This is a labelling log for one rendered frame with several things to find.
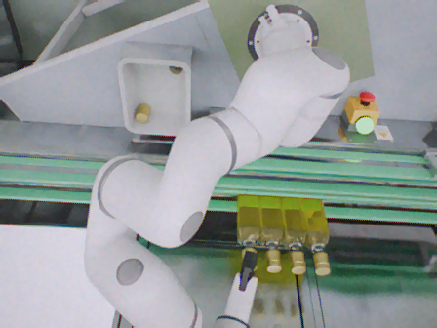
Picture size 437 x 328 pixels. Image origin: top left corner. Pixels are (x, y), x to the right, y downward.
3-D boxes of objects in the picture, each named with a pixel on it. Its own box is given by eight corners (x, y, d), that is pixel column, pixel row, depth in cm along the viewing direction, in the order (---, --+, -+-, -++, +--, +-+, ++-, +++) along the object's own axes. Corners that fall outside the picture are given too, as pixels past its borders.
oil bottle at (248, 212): (236, 185, 112) (236, 249, 97) (237, 172, 108) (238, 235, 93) (255, 186, 112) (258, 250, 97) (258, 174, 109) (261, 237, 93)
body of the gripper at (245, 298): (246, 348, 82) (257, 299, 90) (252, 326, 75) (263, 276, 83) (212, 336, 83) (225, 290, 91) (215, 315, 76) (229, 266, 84)
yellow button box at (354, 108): (340, 114, 110) (346, 131, 105) (348, 93, 105) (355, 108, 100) (365, 116, 110) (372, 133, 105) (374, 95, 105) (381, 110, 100)
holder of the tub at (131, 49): (134, 127, 114) (129, 144, 109) (124, 40, 96) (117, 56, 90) (192, 131, 115) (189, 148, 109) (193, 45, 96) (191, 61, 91)
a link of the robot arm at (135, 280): (240, 266, 59) (178, 226, 69) (191, 171, 46) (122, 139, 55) (166, 357, 52) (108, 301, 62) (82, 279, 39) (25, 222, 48)
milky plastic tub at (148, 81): (132, 113, 111) (125, 133, 104) (123, 40, 95) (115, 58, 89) (192, 117, 111) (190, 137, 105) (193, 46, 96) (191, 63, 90)
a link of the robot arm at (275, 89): (185, 143, 58) (220, 53, 47) (281, 108, 74) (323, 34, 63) (225, 188, 55) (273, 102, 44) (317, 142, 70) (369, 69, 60)
